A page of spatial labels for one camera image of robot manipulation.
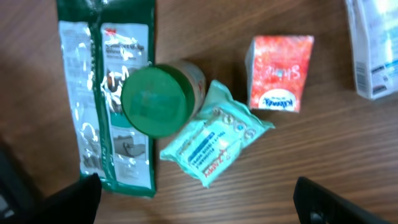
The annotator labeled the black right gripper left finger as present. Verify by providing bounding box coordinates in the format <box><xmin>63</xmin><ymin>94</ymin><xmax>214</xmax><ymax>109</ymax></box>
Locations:
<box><xmin>1</xmin><ymin>174</ymin><xmax>102</xmax><ymax>224</ymax></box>

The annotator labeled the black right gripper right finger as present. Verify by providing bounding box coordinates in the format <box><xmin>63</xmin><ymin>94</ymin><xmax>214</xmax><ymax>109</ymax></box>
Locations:
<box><xmin>293</xmin><ymin>177</ymin><xmax>389</xmax><ymax>224</ymax></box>

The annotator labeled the mint wet wipes pack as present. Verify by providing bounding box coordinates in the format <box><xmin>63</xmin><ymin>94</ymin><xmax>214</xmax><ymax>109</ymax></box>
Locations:
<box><xmin>160</xmin><ymin>80</ymin><xmax>274</xmax><ymax>188</ymax></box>

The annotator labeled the green 3M package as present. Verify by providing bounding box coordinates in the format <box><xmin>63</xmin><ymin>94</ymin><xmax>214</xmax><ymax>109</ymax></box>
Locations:
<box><xmin>56</xmin><ymin>0</ymin><xmax>156</xmax><ymax>198</ymax></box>

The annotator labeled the white blue pouch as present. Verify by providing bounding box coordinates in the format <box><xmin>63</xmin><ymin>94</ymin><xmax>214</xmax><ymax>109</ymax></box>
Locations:
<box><xmin>345</xmin><ymin>0</ymin><xmax>397</xmax><ymax>100</ymax></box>

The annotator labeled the green lid jar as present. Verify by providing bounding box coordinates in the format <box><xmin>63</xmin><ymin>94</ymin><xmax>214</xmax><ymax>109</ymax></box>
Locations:
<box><xmin>121</xmin><ymin>61</ymin><xmax>206</xmax><ymax>138</ymax></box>

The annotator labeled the red tissue pack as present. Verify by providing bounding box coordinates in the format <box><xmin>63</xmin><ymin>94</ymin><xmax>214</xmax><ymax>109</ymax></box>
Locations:
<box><xmin>245</xmin><ymin>35</ymin><xmax>315</xmax><ymax>113</ymax></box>

